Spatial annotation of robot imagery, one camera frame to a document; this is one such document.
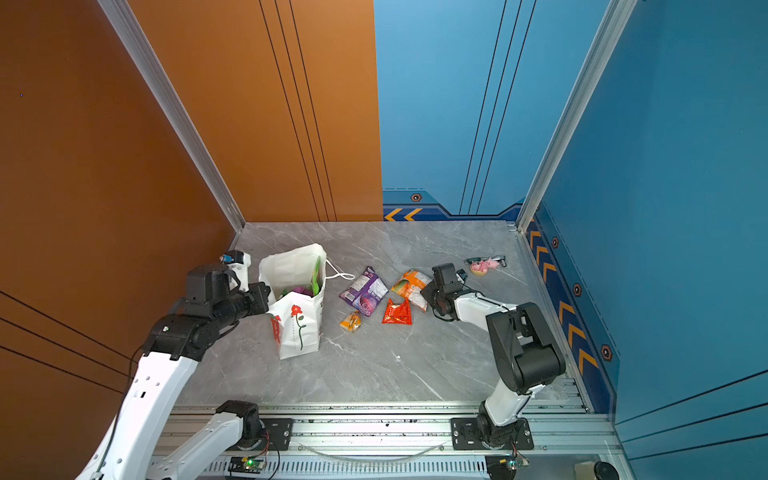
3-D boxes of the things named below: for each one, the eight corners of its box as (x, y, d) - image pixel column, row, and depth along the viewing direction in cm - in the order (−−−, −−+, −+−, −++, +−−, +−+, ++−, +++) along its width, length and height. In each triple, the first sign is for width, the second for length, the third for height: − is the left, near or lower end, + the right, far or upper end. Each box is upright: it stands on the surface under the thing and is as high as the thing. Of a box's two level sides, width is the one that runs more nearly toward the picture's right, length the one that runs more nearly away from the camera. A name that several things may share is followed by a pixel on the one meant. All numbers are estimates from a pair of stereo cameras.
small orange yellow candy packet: (341, 327, 93) (339, 321, 90) (355, 313, 97) (354, 307, 93) (351, 335, 92) (350, 330, 89) (365, 321, 95) (364, 314, 92)
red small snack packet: (382, 325, 94) (382, 320, 91) (383, 303, 99) (383, 298, 96) (411, 325, 94) (412, 320, 91) (411, 303, 99) (411, 298, 96)
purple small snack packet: (342, 299, 100) (341, 293, 97) (368, 272, 107) (368, 265, 104) (367, 317, 96) (366, 311, 93) (393, 287, 103) (393, 281, 100)
